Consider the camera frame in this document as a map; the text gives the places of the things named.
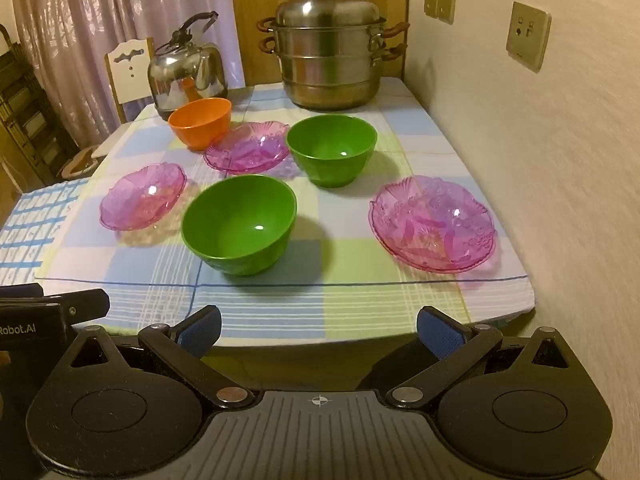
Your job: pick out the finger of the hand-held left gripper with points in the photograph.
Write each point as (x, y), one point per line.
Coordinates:
(87, 307)

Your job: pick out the blue white patterned cloth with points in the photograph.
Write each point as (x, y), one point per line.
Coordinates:
(30, 230)

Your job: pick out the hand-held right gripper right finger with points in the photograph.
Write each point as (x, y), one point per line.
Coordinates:
(440, 335)

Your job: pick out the dark wooden shelf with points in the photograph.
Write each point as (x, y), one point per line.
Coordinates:
(25, 105)

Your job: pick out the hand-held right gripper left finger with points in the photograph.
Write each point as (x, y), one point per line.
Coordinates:
(200, 333)

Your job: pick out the wooden chair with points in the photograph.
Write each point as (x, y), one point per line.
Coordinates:
(127, 67)

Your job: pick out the steel kettle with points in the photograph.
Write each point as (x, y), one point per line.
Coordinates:
(185, 70)

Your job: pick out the steel steamer pot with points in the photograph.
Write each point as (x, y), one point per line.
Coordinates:
(330, 60)

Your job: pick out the green plastic bowl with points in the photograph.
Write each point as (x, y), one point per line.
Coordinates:
(330, 150)
(237, 225)

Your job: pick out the beige wall socket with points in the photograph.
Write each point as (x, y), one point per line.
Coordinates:
(527, 35)

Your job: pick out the beige wall switch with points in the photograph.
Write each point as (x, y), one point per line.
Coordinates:
(431, 0)
(446, 4)

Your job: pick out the checkered tablecloth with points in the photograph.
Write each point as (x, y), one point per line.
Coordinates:
(350, 270)

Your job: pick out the pink glass plate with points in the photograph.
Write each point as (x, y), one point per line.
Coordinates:
(432, 225)
(142, 197)
(245, 152)

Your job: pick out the orange plastic bowl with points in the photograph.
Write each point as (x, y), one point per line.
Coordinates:
(200, 125)

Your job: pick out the purple curtain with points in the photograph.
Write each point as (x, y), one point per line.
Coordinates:
(75, 35)

